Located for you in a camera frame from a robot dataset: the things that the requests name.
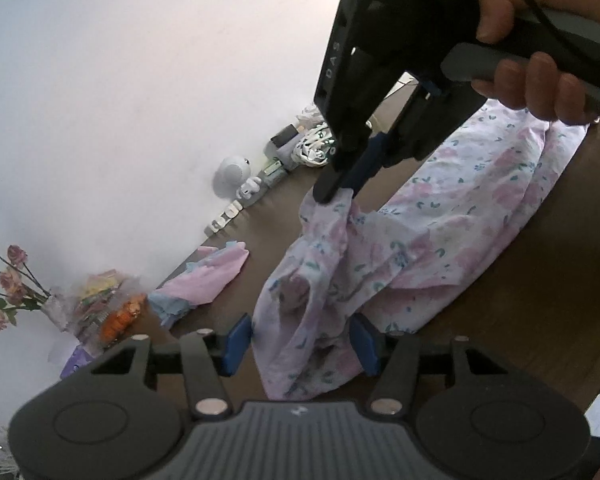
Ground clear glass vase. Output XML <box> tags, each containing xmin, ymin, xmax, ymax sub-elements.
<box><xmin>42</xmin><ymin>292</ymin><xmax>74</xmax><ymax>332</ymax></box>

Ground pink floral garment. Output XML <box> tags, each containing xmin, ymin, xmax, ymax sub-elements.
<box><xmin>252</xmin><ymin>97</ymin><xmax>590</xmax><ymax>401</ymax></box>

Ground black small device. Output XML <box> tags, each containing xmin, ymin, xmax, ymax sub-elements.
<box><xmin>270</xmin><ymin>125</ymin><xmax>301</xmax><ymax>150</ymax></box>

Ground person's right hand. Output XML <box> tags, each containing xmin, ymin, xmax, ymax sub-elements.
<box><xmin>472</xmin><ymin>0</ymin><xmax>600</xmax><ymax>127</ymax></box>

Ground purple tissue box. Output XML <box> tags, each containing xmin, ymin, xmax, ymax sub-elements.
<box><xmin>60</xmin><ymin>344</ymin><xmax>97</xmax><ymax>381</ymax></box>

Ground pink and blue small garment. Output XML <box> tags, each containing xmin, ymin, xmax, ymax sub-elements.
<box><xmin>147</xmin><ymin>241</ymin><xmax>251</xmax><ymax>330</ymax></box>

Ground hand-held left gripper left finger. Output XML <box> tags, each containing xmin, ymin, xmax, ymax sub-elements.
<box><xmin>91</xmin><ymin>312</ymin><xmax>254</xmax><ymax>420</ymax></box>

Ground white block strip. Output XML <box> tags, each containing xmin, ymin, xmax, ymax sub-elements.
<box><xmin>203</xmin><ymin>202</ymin><xmax>247</xmax><ymax>237</ymax></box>

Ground white green printed folded garment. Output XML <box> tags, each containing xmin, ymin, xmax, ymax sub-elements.
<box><xmin>294</xmin><ymin>122</ymin><xmax>335</xmax><ymax>167</ymax></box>

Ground dark small box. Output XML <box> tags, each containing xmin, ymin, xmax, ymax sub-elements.
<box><xmin>265</xmin><ymin>158</ymin><xmax>290</xmax><ymax>187</ymax></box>

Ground white round robot toy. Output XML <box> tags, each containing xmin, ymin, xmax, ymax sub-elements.
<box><xmin>214</xmin><ymin>156</ymin><xmax>264</xmax><ymax>207</ymax></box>

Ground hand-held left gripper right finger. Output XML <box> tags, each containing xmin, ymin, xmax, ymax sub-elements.
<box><xmin>349</xmin><ymin>312</ymin><xmax>509</xmax><ymax>418</ymax></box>

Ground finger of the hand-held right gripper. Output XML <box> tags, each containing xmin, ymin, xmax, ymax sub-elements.
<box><xmin>312</xmin><ymin>127</ymin><xmax>387</xmax><ymax>206</ymax></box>
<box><xmin>380</xmin><ymin>77</ymin><xmax>487</xmax><ymax>168</ymax></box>

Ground pink artificial flowers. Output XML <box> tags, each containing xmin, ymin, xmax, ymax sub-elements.
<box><xmin>0</xmin><ymin>229</ymin><xmax>51</xmax><ymax>335</ymax></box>

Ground clear bag of snacks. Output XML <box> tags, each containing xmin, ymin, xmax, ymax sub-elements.
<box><xmin>60</xmin><ymin>269</ymin><xmax>148</xmax><ymax>356</ymax></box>

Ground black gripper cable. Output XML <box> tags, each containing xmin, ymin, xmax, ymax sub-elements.
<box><xmin>495</xmin><ymin>0</ymin><xmax>600</xmax><ymax>78</ymax></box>

